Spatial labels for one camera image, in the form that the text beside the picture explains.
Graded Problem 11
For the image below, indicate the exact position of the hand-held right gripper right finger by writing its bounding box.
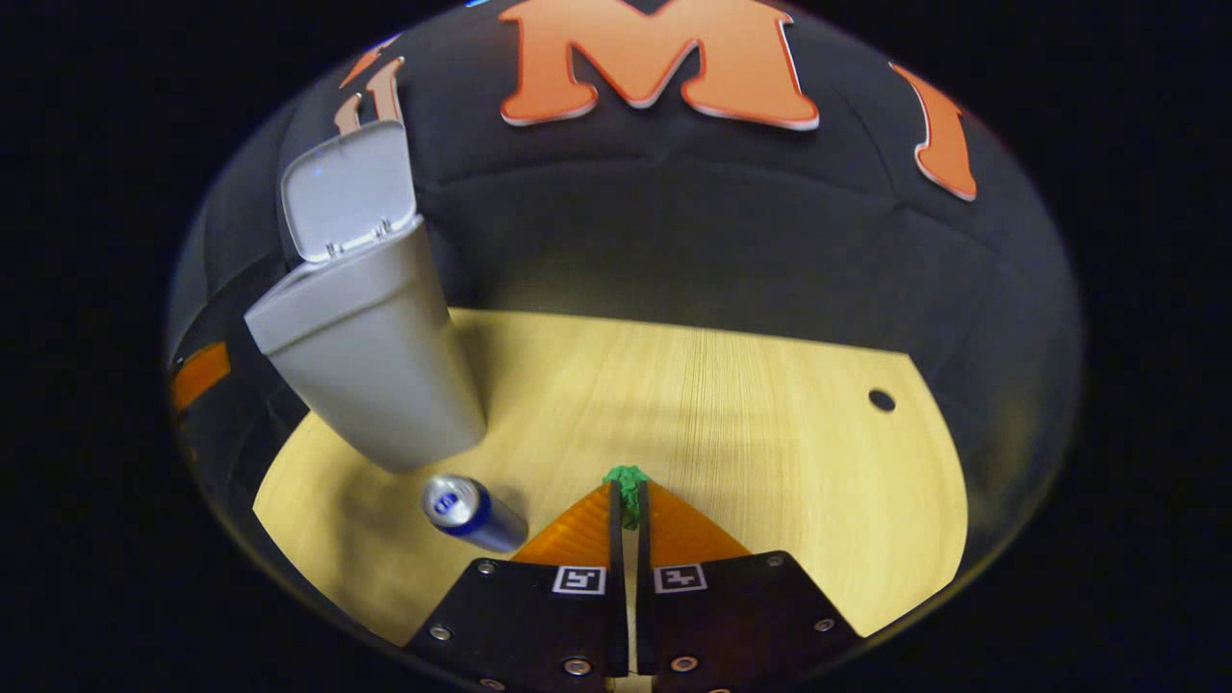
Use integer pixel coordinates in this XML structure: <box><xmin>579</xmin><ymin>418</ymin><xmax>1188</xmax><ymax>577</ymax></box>
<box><xmin>635</xmin><ymin>481</ymin><xmax>860</xmax><ymax>693</ymax></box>

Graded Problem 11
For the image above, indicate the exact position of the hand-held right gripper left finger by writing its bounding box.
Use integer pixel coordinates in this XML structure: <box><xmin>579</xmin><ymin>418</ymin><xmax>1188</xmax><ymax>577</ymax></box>
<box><xmin>406</xmin><ymin>481</ymin><xmax>628</xmax><ymax>693</ymax></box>

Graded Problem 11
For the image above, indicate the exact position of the blue pop can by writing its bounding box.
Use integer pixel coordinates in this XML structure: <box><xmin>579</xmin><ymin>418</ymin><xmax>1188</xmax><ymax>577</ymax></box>
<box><xmin>422</xmin><ymin>474</ymin><xmax>528</xmax><ymax>553</ymax></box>

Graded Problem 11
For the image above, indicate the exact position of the green paper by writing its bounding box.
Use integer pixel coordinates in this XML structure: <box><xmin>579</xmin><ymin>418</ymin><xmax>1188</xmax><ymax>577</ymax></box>
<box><xmin>603</xmin><ymin>465</ymin><xmax>651</xmax><ymax>530</ymax></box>

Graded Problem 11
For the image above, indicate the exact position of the white desktop garbage bin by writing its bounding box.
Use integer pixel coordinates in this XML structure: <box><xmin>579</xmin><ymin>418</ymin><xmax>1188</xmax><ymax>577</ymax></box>
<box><xmin>244</xmin><ymin>120</ymin><xmax>489</xmax><ymax>473</ymax></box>

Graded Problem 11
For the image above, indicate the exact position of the wooden desktop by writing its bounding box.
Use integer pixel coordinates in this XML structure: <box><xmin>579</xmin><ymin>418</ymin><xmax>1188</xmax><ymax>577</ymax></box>
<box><xmin>252</xmin><ymin>308</ymin><xmax>968</xmax><ymax>648</ymax></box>

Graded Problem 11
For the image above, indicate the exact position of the black backdrop cloth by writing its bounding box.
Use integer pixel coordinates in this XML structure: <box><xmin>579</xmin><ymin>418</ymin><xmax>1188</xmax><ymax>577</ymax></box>
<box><xmin>166</xmin><ymin>0</ymin><xmax>1084</xmax><ymax>578</ymax></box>

